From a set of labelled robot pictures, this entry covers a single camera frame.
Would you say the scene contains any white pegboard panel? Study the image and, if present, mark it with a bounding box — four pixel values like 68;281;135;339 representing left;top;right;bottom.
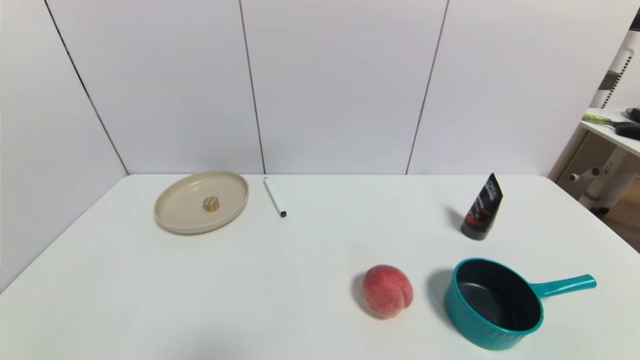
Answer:
590;10;640;151

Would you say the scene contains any black cosmetic tube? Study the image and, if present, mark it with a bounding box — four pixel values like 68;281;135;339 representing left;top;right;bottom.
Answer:
460;172;505;241

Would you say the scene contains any black brush on desk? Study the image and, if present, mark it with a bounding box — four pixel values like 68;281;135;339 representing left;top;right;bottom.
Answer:
614;121;640;141

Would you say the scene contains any white side desk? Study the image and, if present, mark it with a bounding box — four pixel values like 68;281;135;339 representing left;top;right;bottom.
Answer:
547;107;640;216

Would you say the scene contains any pink yellow peach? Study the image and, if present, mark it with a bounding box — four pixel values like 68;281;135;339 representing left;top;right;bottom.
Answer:
361;264;415;320

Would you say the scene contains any green tool on desk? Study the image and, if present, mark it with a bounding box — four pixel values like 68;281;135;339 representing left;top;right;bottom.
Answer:
581;113;626;128

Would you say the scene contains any white marker with black tip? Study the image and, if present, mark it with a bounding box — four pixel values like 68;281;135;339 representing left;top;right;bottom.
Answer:
263;176;288;218

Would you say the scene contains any teal saucepan with handle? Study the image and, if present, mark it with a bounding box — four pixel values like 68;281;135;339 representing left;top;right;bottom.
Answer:
444;257;598;351

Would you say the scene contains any beige round plate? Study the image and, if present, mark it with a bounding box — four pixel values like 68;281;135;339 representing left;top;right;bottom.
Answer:
153;170;250;236

